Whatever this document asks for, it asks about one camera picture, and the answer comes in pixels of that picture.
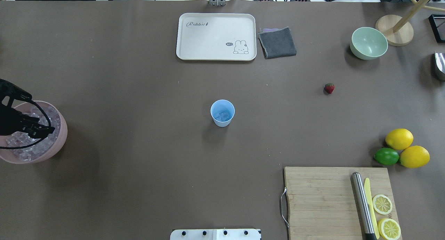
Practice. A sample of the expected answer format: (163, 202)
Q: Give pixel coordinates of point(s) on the upper whole yellow lemon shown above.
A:
(399, 139)

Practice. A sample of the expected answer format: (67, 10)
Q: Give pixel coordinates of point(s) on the light blue plastic cup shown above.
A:
(221, 105)

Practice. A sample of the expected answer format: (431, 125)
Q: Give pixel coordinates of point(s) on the whole yellow lemon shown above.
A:
(399, 139)
(414, 157)

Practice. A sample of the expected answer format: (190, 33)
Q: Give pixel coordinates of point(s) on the pile of clear ice cubes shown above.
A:
(34, 148)

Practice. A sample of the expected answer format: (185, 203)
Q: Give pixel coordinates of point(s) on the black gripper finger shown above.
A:
(31, 126)

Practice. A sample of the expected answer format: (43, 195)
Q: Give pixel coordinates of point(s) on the metal scoop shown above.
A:
(439, 66)

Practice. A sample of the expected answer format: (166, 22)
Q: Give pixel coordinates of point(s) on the lower whole yellow lemon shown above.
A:
(414, 157)

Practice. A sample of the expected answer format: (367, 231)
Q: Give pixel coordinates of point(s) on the pale green bowl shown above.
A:
(367, 43)

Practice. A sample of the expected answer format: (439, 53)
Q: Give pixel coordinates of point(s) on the green lime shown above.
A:
(386, 156)

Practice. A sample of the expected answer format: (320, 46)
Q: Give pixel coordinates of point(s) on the bamboo cutting board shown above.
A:
(321, 203)

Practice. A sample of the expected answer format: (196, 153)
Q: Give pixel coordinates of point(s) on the red strawberry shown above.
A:
(329, 88)

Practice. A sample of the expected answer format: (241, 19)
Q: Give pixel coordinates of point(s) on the pink bowl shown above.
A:
(52, 142)

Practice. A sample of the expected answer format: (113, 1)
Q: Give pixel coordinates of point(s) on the cream rabbit serving tray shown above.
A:
(216, 37)

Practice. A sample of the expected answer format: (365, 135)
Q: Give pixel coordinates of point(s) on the lower lemon half slice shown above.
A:
(389, 229)

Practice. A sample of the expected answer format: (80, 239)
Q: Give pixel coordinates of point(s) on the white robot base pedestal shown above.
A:
(216, 234)

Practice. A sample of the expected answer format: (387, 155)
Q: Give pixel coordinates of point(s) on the grey folded cloth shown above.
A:
(277, 42)

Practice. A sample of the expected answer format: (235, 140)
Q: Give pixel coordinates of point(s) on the lemon half slice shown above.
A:
(389, 229)
(382, 204)

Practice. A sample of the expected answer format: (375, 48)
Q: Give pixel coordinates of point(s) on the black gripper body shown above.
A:
(9, 123)

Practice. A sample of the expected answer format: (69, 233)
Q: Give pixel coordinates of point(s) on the upper lemon half slice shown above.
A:
(382, 204)

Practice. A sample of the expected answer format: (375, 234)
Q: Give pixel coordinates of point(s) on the wooden mug tree stand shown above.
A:
(396, 29)

